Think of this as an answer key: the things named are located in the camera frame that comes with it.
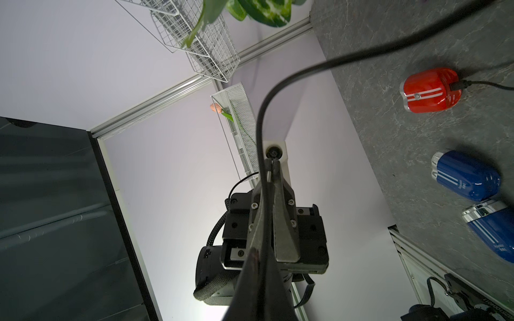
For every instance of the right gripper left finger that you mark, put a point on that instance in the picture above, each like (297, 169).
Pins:
(244, 305)

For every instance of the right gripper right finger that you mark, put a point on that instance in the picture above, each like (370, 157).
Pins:
(276, 303)

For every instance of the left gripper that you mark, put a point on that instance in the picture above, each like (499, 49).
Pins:
(297, 239)

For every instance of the blue electric shaver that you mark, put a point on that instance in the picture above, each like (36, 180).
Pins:
(465, 176)
(492, 221)

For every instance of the black USB cable spare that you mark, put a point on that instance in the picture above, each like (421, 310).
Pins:
(365, 161)

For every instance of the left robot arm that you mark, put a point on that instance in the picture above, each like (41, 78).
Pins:
(216, 286)

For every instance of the artificial pink tulip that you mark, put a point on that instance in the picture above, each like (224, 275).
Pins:
(222, 111)

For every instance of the potted green plant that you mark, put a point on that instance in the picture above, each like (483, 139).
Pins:
(273, 13)

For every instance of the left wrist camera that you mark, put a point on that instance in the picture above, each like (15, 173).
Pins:
(276, 150)

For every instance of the white mesh wall basket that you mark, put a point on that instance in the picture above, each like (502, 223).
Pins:
(243, 129)

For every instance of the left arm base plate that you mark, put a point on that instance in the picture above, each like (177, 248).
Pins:
(475, 305)

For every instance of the white wire wall shelf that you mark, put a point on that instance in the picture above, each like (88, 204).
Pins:
(210, 49)

